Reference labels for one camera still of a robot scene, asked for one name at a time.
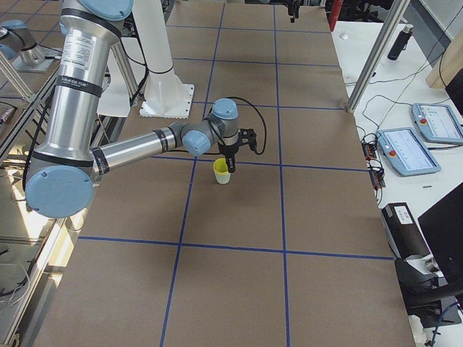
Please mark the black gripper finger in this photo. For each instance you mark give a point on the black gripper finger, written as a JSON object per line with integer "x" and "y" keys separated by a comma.
{"x": 293, "y": 9}
{"x": 232, "y": 164}
{"x": 227, "y": 162}

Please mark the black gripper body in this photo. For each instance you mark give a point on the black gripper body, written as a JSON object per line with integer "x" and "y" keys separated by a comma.
{"x": 228, "y": 150}

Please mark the yellow cup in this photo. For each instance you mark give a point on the yellow cup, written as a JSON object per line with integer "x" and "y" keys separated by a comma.
{"x": 221, "y": 171}

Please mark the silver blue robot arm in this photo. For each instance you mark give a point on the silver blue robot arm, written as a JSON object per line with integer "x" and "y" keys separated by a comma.
{"x": 59, "y": 182}

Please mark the black bottle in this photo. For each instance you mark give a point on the black bottle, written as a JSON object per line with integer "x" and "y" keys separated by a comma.
{"x": 401, "y": 42}

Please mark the wooden board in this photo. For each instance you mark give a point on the wooden board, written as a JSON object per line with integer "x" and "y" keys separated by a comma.
{"x": 448, "y": 65}

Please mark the near blue teach pendant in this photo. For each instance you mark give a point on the near blue teach pendant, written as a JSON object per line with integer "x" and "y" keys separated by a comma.
{"x": 406, "y": 152}

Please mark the blue teach pendant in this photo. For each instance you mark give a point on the blue teach pendant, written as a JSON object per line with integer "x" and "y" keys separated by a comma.
{"x": 437, "y": 123}
{"x": 406, "y": 152}

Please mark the far blue teach pendant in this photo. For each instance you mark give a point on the far blue teach pendant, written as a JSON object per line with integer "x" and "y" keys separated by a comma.
{"x": 437, "y": 123}

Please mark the black box with label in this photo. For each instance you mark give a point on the black box with label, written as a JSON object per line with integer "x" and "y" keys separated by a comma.
{"x": 402, "y": 232}

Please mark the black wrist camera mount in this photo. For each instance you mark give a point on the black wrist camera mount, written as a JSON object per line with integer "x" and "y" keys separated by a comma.
{"x": 248, "y": 137}

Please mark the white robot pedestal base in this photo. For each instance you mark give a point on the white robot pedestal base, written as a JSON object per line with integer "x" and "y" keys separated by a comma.
{"x": 165, "y": 95}

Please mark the aluminium frame post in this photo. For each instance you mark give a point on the aluminium frame post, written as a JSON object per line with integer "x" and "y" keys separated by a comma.
{"x": 387, "y": 30}

